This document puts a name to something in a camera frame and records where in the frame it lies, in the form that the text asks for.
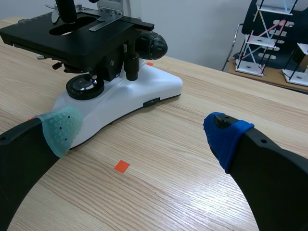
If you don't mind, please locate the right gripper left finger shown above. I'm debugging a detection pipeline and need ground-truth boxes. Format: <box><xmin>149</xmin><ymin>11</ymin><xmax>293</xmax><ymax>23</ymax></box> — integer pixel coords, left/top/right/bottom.
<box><xmin>0</xmin><ymin>106</ymin><xmax>83</xmax><ymax>231</ymax></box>

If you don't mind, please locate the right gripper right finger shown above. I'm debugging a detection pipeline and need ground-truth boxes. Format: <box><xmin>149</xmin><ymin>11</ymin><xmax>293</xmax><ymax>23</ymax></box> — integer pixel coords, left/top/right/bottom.
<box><xmin>203</xmin><ymin>112</ymin><xmax>308</xmax><ymax>231</ymax></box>

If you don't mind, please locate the wooden desk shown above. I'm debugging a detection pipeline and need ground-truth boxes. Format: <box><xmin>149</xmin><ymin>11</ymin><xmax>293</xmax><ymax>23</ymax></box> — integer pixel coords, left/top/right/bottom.
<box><xmin>227</xmin><ymin>59</ymin><xmax>308</xmax><ymax>92</ymax></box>

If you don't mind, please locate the white straw tower model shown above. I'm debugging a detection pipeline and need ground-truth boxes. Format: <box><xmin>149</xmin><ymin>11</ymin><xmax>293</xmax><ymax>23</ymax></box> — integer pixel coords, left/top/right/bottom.
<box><xmin>234</xmin><ymin>0</ymin><xmax>299</xmax><ymax>77</ymax></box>
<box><xmin>281</xmin><ymin>42</ymin><xmax>308</xmax><ymax>87</ymax></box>

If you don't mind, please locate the white and black microscope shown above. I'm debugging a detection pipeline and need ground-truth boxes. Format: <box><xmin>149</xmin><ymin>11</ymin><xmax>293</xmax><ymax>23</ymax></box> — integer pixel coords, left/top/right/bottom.
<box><xmin>0</xmin><ymin>0</ymin><xmax>183</xmax><ymax>149</ymax></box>

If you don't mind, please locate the dark blue chair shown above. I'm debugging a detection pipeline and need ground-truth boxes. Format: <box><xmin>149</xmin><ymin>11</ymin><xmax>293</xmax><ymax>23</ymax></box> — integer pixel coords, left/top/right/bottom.
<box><xmin>221</xmin><ymin>0</ymin><xmax>308</xmax><ymax>72</ymax></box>

